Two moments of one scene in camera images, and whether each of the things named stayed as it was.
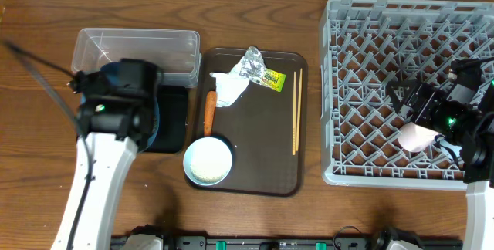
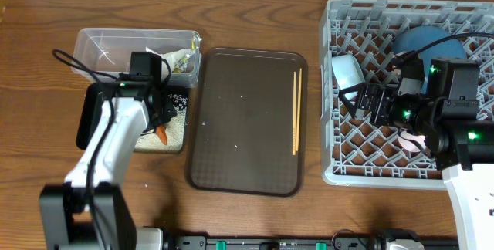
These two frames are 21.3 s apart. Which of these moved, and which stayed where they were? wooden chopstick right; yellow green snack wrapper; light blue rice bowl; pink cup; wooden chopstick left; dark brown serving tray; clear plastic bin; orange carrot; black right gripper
Moved: light blue rice bowl; yellow green snack wrapper; orange carrot; black right gripper
Stayed: pink cup; clear plastic bin; wooden chopstick left; dark brown serving tray; wooden chopstick right
